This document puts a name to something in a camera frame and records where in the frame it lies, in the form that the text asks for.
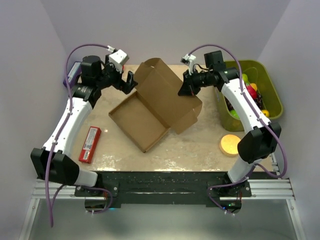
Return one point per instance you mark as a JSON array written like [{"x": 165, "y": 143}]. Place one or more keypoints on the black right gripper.
[{"x": 186, "y": 89}]

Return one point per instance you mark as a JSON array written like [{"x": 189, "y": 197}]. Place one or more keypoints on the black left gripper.
[{"x": 125, "y": 87}]

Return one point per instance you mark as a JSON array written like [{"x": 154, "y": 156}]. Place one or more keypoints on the brown cardboard box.
[{"x": 155, "y": 107}]

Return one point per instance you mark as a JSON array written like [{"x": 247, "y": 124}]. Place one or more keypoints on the round yellow biscuit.
[{"x": 229, "y": 145}]

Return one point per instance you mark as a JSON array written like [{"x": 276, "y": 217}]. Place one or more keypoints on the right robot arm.
[{"x": 261, "y": 135}]

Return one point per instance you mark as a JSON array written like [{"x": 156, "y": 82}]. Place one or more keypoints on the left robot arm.
[{"x": 52, "y": 161}]

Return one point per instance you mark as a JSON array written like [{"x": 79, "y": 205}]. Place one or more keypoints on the purple rectangular box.
[{"x": 74, "y": 74}]

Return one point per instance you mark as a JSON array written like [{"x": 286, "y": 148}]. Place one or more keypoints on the red rectangular box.
[{"x": 89, "y": 145}]

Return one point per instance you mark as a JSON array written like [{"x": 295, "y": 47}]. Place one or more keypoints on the green fruit lower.
[{"x": 234, "y": 114}]

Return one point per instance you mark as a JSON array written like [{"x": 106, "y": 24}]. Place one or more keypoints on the green lime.
[{"x": 245, "y": 79}]

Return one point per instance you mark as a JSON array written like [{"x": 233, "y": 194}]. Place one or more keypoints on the orange fruit behind dragonfruit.
[{"x": 254, "y": 87}]

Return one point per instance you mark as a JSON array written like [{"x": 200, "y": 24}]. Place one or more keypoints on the purple grape bunch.
[{"x": 258, "y": 101}]

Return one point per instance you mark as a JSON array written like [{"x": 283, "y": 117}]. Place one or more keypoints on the green plastic bin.
[{"x": 257, "y": 74}]

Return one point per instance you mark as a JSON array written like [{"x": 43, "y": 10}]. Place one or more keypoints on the yellow mango lower right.
[{"x": 266, "y": 113}]

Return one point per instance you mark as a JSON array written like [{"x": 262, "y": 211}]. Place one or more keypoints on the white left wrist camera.
[{"x": 117, "y": 57}]

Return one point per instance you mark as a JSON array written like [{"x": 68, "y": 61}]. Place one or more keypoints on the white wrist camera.
[
  {"x": 189, "y": 60},
  {"x": 117, "y": 57}
]

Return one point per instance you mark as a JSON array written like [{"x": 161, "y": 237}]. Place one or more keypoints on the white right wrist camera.
[{"x": 189, "y": 60}]

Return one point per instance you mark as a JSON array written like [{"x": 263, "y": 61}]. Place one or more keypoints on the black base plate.
[{"x": 116, "y": 188}]

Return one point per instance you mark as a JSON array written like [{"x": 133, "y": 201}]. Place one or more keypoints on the aluminium rail frame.
[{"x": 270, "y": 213}]

